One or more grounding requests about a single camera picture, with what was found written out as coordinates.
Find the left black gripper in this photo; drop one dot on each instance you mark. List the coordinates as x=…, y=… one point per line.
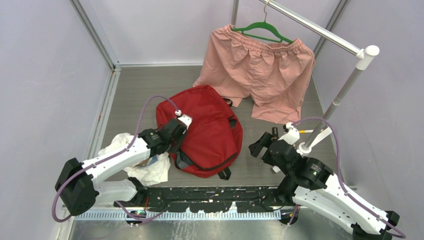
x=175, y=149

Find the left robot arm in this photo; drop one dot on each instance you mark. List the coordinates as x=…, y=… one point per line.
x=82, y=185

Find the pink skirt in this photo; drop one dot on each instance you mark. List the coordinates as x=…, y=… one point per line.
x=275, y=75

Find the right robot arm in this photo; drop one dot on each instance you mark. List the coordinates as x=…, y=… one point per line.
x=311, y=183

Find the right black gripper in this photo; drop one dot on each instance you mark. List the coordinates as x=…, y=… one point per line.
x=255, y=148

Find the red backpack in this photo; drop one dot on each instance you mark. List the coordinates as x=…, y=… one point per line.
x=214, y=137

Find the white clothes rack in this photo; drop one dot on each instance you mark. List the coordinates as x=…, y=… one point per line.
x=363, y=118

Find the white crumpled cloth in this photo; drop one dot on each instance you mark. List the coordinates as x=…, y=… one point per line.
x=149, y=172

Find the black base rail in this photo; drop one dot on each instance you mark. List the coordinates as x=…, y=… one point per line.
x=208, y=199

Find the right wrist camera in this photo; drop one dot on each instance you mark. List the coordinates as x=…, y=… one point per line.
x=291, y=134

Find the yellow capped marker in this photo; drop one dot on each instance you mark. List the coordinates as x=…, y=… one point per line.
x=309, y=131

